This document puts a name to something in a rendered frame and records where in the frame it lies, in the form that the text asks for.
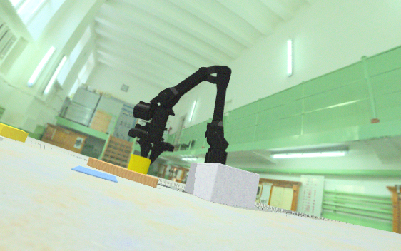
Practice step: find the yellow rectangular block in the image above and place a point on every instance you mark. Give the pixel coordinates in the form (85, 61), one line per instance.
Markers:
(12, 133)

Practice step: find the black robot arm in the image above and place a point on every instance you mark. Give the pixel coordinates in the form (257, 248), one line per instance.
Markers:
(170, 96)

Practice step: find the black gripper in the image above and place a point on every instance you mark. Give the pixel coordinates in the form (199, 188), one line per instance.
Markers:
(155, 136)

